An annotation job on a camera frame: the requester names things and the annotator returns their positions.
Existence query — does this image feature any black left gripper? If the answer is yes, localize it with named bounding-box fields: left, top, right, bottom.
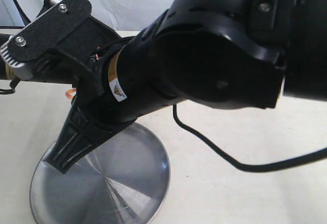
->
left=1, top=0, right=120, bottom=101

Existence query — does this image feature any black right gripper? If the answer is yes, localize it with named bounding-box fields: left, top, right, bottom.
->
left=74, top=9, right=190, bottom=158

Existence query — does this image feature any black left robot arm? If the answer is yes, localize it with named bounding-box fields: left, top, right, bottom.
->
left=1, top=0, right=121, bottom=104

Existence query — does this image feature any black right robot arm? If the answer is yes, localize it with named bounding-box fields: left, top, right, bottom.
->
left=46, top=0, right=326, bottom=173

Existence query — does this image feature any round steel plate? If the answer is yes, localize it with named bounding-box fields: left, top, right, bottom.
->
left=29, top=123, right=171, bottom=223

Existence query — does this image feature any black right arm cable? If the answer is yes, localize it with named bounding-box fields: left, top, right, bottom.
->
left=172, top=103, right=327, bottom=173

